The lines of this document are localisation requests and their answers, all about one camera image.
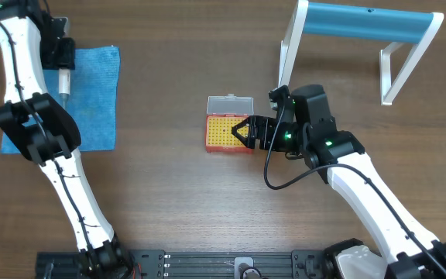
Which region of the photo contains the red and yellow tip box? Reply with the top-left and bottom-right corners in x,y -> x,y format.
204,93 -> 256,154

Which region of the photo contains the mounting rail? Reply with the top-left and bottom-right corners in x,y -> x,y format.
35,250 -> 336,279

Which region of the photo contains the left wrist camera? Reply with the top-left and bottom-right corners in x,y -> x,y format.
53,15 -> 71,38

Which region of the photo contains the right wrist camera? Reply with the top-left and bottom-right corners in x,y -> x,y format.
268,84 -> 295,114

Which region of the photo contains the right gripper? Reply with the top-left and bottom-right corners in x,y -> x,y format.
231,115 -> 275,152

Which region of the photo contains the black cable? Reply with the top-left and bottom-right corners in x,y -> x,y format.
262,105 -> 340,191

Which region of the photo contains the white and blue stand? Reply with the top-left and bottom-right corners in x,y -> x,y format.
276,0 -> 444,106

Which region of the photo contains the white pipette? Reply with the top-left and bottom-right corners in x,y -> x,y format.
57,67 -> 72,112

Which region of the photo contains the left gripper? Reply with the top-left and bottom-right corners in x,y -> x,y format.
54,36 -> 77,71

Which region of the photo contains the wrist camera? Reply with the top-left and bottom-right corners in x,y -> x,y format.
53,15 -> 71,38
268,84 -> 295,114

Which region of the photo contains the blue cloth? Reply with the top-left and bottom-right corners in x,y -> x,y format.
0,46 -> 122,155

